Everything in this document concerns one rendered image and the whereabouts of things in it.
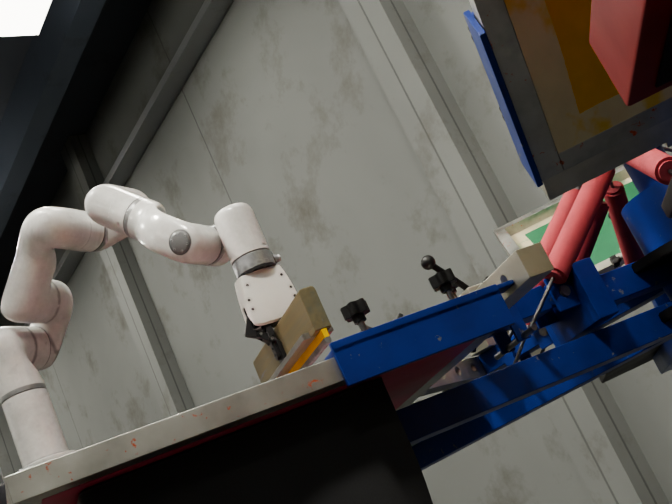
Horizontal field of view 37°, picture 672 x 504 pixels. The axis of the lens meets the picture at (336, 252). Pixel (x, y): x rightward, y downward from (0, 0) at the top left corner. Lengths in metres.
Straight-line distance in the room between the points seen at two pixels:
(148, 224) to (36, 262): 0.33
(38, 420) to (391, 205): 4.55
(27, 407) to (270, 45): 5.45
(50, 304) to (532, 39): 1.19
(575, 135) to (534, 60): 0.16
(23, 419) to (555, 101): 1.22
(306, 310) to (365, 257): 5.12
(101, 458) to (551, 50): 0.83
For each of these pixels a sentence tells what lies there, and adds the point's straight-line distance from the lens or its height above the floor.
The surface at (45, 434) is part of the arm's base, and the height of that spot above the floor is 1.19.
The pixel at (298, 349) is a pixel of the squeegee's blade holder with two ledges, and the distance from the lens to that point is 1.70.
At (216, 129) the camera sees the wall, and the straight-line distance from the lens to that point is 8.08.
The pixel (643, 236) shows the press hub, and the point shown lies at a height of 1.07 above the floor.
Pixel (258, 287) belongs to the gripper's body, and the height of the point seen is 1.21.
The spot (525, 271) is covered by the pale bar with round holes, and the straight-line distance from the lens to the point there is 1.62.
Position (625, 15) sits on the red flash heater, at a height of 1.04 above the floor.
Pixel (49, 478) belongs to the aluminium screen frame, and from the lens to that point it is 1.40.
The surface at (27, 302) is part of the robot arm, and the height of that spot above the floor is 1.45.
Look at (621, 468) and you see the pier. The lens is 5.40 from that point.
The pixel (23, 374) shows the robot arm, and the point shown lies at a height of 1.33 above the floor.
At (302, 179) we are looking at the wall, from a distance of 7.19.
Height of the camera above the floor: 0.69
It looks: 17 degrees up
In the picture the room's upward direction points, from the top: 25 degrees counter-clockwise
